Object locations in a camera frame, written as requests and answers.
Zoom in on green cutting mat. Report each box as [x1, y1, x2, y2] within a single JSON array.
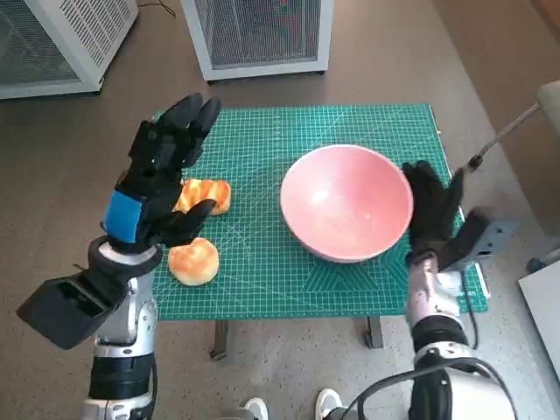
[[148, 103, 490, 320]]

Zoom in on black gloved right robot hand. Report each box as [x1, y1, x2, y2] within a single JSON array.
[[401, 160, 466, 263]]

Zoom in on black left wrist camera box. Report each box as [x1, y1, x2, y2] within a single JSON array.
[[16, 266, 132, 350]]

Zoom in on pink bowl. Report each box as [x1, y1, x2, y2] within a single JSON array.
[[279, 145, 415, 263]]

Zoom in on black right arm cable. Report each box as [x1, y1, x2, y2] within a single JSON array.
[[345, 358, 511, 420]]

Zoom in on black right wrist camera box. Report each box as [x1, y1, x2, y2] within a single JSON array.
[[437, 208, 520, 272]]

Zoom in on braided toy bread loaf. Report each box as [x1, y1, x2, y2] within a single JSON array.
[[172, 178, 232, 216]]

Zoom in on wide white mesh cabinet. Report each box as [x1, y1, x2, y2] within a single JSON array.
[[0, 0, 141, 100]]

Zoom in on thin black floor cable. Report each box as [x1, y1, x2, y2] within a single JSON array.
[[138, 0, 179, 18]]

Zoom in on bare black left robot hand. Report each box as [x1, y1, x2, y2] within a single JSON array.
[[99, 93, 222, 255]]

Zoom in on black table leg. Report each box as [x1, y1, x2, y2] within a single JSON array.
[[363, 315, 385, 350], [209, 318, 231, 360]]

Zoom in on narrow white mesh cabinet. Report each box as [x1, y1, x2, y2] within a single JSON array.
[[180, 0, 334, 82]]

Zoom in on white shoe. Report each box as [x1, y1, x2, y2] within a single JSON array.
[[242, 396, 269, 420], [315, 388, 345, 420]]

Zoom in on round toy bread bun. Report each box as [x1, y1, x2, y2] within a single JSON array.
[[168, 238, 220, 288]]

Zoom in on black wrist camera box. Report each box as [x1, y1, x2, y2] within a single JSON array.
[[16, 266, 132, 350], [437, 208, 520, 272]]

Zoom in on grey chair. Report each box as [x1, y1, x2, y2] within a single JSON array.
[[465, 80, 560, 275]]

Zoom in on white panel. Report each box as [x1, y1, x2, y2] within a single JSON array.
[[518, 261, 560, 354]]

